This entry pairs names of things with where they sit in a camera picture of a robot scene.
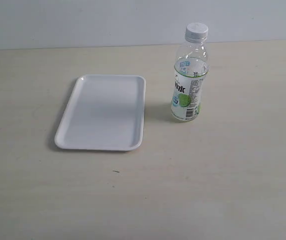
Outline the white rectangular plastic tray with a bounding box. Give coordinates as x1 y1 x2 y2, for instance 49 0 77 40
54 74 146 152

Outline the white bottle cap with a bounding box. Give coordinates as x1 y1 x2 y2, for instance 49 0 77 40
185 22 209 42

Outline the clear labelled drink bottle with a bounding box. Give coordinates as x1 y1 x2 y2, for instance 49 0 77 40
171 39 209 122

